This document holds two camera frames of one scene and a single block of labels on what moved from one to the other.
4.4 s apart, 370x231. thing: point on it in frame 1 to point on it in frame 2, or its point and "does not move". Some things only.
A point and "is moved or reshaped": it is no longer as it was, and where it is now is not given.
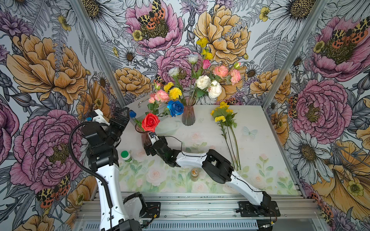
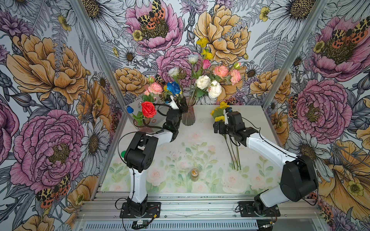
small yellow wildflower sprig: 203,42 does not move
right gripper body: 153,151 to 224,129
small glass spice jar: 194,174 does not move
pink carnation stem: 160,95 to 153,88
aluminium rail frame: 208,211 does not move
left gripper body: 116,127 to 183,109
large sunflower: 222,113 does not move
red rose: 150,122 to 148,109
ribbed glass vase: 145,137 is moved or reshaped
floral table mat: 253,147 does not move
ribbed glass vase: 188,117 does not move
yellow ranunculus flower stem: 236,147 does not move
